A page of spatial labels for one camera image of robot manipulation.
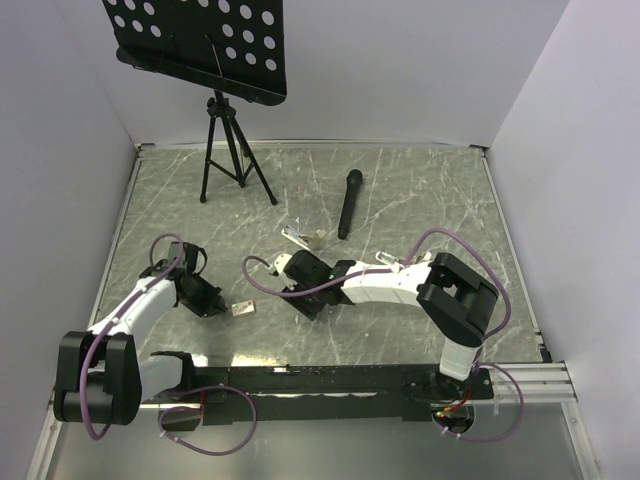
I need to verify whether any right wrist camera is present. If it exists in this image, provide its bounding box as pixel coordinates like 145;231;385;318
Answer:
268;253;292;276

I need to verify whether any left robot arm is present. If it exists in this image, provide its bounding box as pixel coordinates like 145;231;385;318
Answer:
53;240;226;426

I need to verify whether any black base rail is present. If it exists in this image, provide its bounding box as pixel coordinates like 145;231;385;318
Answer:
153;364;494;425

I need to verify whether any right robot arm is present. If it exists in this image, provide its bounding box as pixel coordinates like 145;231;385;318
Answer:
275;250;498;398

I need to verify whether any black microphone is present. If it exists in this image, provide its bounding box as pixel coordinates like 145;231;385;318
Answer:
338;169;363;240

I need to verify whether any small cardboard piece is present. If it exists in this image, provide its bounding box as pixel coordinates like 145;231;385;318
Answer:
231;300;256;318

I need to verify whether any black perforated music stand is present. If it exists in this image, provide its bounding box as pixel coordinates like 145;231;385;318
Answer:
103;0;287;187

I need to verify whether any aluminium frame rail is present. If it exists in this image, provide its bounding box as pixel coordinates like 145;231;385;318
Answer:
138;364;574;411

